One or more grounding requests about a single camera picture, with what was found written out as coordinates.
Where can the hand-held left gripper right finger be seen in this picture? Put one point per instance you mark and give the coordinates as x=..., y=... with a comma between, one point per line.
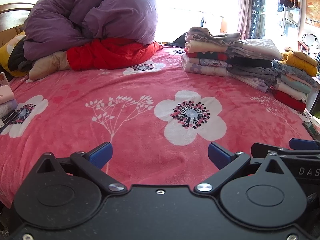
x=217, y=155

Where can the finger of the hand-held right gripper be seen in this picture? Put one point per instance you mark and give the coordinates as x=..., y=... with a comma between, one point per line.
x=260, y=148
x=302, y=143

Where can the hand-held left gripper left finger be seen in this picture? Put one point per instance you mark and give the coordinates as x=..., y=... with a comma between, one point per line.
x=100, y=155

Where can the clothes stack with yellow jacket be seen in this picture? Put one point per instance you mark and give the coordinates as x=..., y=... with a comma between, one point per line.
x=292, y=90

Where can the grey and white clothes stack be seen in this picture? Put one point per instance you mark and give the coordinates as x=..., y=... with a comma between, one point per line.
x=252, y=72

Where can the clothes stack with floral prints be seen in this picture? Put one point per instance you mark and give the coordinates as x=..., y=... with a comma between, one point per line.
x=207, y=55

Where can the dark smartphone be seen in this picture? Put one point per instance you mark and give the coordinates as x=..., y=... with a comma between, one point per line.
x=310, y=130

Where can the floral pink blanket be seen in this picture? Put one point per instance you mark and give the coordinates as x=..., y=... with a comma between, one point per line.
x=140, y=87

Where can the shelf of books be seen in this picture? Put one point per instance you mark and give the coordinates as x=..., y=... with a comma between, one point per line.
x=313, y=52

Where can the striped folded garment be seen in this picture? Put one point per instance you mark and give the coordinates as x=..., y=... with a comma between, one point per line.
x=6, y=121

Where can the red quilt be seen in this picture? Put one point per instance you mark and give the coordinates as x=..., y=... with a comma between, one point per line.
x=112, y=52

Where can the round black-framed mirror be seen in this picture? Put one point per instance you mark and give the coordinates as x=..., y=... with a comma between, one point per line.
x=309, y=40

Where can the lilac folded garment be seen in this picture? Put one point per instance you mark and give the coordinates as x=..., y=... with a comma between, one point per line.
x=7, y=106

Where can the dark crumpled cloth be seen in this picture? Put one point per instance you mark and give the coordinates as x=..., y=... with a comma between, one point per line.
x=178, y=41

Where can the black cloth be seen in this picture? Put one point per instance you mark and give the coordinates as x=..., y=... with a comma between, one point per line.
x=17, y=57

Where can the dark hanging banner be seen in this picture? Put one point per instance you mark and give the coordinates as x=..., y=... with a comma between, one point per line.
x=255, y=10

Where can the yellow pillow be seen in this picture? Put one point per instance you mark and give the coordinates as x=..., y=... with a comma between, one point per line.
x=10, y=46

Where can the pink curtain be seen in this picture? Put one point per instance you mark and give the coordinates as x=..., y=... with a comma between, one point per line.
x=243, y=5

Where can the purple duvet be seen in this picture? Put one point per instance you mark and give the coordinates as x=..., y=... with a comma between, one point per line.
x=100, y=10

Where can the wooden headboard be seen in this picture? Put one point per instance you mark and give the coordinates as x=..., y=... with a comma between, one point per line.
x=10, y=20

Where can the wall poster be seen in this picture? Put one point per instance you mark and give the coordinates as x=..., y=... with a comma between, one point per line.
x=312, y=12

